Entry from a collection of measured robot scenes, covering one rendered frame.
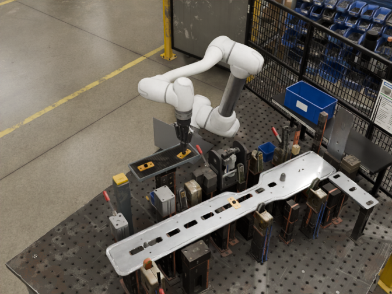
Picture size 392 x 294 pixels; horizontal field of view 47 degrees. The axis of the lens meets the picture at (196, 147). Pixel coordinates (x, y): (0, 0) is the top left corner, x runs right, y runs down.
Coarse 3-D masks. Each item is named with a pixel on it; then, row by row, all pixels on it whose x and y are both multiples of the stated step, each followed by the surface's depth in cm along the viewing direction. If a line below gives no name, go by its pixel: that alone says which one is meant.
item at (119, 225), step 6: (114, 216) 222; (120, 216) 222; (114, 222) 219; (120, 222) 219; (126, 222) 219; (114, 228) 218; (120, 228) 217; (126, 228) 220; (114, 234) 223; (120, 234) 220; (126, 234) 222; (114, 240) 232
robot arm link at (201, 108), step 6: (198, 96) 304; (198, 102) 302; (204, 102) 303; (210, 102) 307; (192, 108) 302; (198, 108) 302; (204, 108) 302; (210, 108) 304; (192, 114) 302; (198, 114) 302; (204, 114) 301; (192, 120) 302; (198, 120) 302; (204, 120) 302; (198, 126) 306
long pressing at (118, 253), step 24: (288, 168) 259; (312, 168) 259; (240, 192) 243; (264, 192) 244; (288, 192) 244; (192, 216) 230; (216, 216) 230; (240, 216) 231; (120, 240) 217; (144, 240) 218; (168, 240) 218; (192, 240) 219; (120, 264) 207
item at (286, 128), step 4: (284, 128) 253; (288, 128) 254; (284, 132) 254; (288, 132) 252; (284, 136) 255; (288, 136) 257; (284, 140) 257; (288, 140) 259; (284, 144) 258; (284, 148) 260
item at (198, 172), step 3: (192, 171) 242; (195, 171) 242; (198, 171) 242; (201, 171) 242; (192, 174) 242; (195, 174) 240; (198, 174) 240; (201, 174) 240; (192, 177) 243; (195, 177) 240; (198, 177) 240; (201, 177) 242; (195, 180) 241; (198, 180) 242; (201, 180) 243; (198, 183) 244; (201, 183) 245; (201, 186) 247
